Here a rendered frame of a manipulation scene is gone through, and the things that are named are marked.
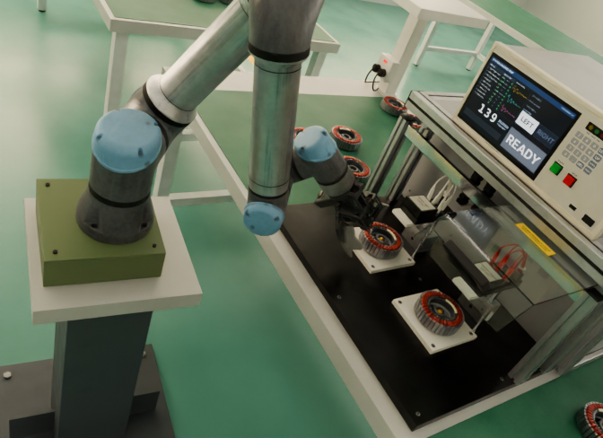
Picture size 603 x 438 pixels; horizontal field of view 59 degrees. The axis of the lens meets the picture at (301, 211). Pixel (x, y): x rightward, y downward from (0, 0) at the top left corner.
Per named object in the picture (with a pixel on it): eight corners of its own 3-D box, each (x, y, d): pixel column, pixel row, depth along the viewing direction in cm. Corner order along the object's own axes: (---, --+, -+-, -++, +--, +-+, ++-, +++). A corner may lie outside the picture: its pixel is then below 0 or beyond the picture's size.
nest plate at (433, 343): (430, 354, 115) (432, 351, 115) (391, 302, 124) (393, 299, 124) (475, 339, 124) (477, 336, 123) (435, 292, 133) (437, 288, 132)
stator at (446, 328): (432, 341, 117) (440, 330, 115) (404, 302, 124) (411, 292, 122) (467, 332, 123) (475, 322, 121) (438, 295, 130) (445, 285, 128)
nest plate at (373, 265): (370, 274, 130) (371, 270, 129) (338, 232, 139) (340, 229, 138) (414, 265, 138) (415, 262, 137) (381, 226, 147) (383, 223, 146)
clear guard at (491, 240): (494, 332, 91) (514, 310, 88) (413, 237, 105) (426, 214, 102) (594, 299, 109) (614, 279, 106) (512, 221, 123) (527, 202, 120)
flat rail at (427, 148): (581, 308, 104) (590, 298, 102) (399, 130, 141) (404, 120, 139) (584, 307, 104) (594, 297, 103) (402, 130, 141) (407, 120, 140)
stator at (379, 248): (373, 264, 131) (379, 253, 129) (350, 232, 138) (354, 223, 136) (406, 258, 137) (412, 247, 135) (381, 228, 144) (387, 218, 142)
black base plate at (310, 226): (411, 432, 101) (416, 425, 100) (268, 212, 139) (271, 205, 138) (552, 370, 127) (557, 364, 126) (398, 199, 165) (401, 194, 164)
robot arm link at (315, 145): (289, 130, 109) (327, 117, 105) (312, 163, 116) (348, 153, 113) (287, 158, 104) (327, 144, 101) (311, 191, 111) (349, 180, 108)
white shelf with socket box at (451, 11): (367, 127, 198) (421, 8, 171) (319, 77, 220) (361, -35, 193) (432, 127, 217) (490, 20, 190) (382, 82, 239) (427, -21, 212)
